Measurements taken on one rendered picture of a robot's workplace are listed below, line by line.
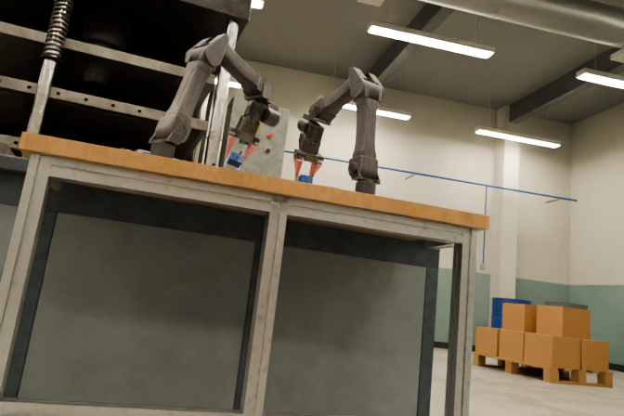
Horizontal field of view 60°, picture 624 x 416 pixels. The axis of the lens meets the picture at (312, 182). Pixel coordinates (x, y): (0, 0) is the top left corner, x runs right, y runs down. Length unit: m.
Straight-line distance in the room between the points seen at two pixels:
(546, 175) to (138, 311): 9.60
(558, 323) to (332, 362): 4.62
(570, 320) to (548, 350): 0.46
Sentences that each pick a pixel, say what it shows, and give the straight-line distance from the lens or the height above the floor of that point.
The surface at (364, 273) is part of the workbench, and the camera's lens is 1.87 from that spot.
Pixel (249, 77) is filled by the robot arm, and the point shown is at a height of 1.18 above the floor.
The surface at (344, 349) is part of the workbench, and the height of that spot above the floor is 0.37.
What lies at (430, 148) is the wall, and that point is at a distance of 9.69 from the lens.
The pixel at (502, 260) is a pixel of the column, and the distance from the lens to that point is 9.66.
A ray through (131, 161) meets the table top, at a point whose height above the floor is 0.77.
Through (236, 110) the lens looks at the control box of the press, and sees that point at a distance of 2.75.
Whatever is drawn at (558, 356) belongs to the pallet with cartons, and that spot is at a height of 0.26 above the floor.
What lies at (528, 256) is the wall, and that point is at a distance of 10.29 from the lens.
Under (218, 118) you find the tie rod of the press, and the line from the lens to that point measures 2.58.
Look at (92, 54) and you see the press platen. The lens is 2.73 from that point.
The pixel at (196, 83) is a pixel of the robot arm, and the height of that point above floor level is 1.07.
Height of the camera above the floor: 0.51
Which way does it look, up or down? 12 degrees up
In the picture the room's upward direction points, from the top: 7 degrees clockwise
